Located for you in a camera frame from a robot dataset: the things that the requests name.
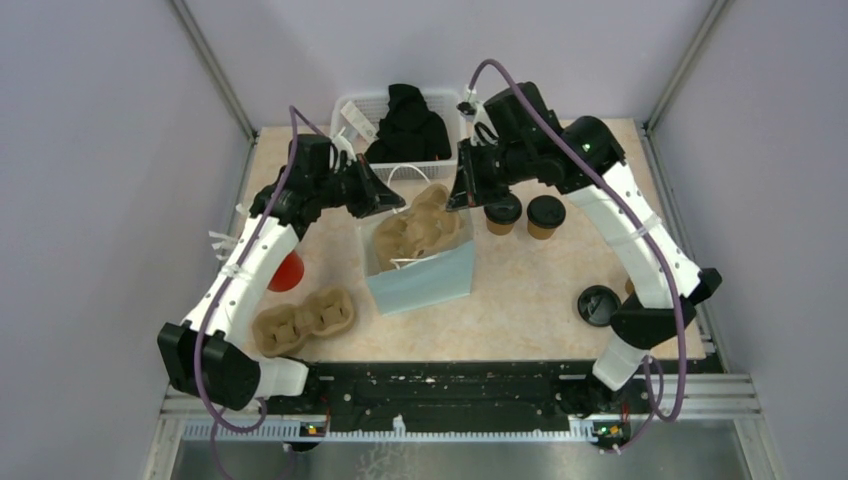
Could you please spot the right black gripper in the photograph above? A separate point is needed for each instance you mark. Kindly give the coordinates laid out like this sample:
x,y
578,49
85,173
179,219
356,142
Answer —
x,y
467,190

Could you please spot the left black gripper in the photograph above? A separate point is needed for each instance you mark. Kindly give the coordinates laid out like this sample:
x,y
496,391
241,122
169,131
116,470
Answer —
x,y
375,195

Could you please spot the brown paper coffee cup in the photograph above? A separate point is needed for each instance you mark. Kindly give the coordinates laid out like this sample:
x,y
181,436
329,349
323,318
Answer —
x,y
539,232

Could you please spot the light blue paper bag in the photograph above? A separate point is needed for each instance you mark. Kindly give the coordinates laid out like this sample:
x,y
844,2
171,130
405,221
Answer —
x,y
425,282

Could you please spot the black coffee cup lid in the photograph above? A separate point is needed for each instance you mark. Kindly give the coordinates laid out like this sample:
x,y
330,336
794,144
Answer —
x,y
546,212

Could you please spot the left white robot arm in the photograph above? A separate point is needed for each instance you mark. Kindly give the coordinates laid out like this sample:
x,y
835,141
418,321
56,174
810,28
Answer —
x,y
202,353

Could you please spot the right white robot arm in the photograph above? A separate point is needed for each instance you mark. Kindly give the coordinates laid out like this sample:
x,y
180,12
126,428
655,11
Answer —
x,y
586,164

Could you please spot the black cloth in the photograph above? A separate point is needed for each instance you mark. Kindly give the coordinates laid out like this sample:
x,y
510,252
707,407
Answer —
x,y
410,132

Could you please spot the white paper packet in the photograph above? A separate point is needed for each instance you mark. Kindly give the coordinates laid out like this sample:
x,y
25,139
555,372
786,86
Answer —
x,y
359,122

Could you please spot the white plastic basket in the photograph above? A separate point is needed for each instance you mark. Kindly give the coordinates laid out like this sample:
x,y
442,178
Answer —
x,y
375,106

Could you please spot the red straw holder cup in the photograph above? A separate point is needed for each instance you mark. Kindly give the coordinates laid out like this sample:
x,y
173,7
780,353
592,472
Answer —
x,y
288,275

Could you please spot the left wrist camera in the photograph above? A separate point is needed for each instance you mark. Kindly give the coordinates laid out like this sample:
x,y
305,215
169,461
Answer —
x,y
345,153

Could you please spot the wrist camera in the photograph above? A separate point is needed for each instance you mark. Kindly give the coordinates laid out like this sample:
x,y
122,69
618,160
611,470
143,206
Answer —
x,y
345,153
482,131

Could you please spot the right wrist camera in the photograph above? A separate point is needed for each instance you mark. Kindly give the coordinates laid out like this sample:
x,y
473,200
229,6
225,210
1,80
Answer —
x,y
482,131

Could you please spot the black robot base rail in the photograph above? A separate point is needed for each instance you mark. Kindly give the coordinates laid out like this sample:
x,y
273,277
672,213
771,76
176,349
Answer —
x,y
457,397

